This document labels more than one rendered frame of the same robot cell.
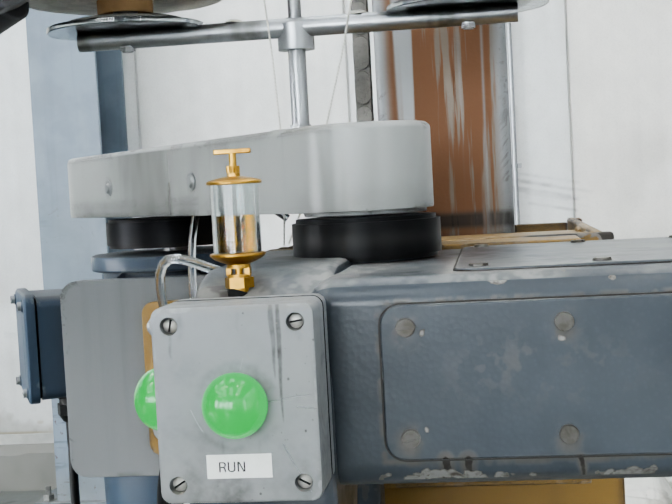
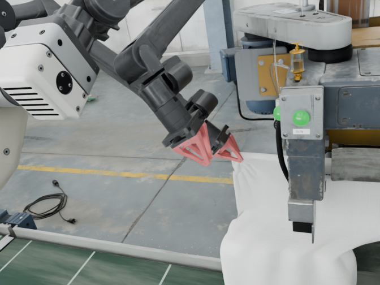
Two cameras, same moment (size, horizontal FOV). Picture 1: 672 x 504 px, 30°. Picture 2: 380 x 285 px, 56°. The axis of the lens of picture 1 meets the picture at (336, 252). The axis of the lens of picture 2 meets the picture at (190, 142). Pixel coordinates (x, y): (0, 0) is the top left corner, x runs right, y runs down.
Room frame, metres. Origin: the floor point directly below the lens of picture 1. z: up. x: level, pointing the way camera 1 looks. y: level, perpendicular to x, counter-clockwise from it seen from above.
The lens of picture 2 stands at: (-0.06, 0.06, 1.56)
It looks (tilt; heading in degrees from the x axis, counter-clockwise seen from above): 26 degrees down; 18
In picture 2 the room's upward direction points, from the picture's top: 10 degrees counter-clockwise
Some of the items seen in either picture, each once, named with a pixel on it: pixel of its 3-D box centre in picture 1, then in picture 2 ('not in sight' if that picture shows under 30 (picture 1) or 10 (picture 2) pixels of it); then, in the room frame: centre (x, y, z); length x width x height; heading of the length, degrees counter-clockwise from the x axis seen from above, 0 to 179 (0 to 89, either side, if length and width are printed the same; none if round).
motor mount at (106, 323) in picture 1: (238, 370); (283, 72); (1.02, 0.09, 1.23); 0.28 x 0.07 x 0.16; 83
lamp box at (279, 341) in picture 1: (245, 395); (302, 112); (0.58, 0.05, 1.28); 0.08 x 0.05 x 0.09; 83
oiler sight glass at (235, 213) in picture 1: (235, 218); (297, 61); (0.65, 0.05, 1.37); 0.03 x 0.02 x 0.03; 83
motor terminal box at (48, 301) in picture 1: (63, 355); (234, 67); (1.08, 0.24, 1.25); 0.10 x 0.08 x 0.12; 18
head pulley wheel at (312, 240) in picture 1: (366, 236); (329, 52); (0.76, -0.02, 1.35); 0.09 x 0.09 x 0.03
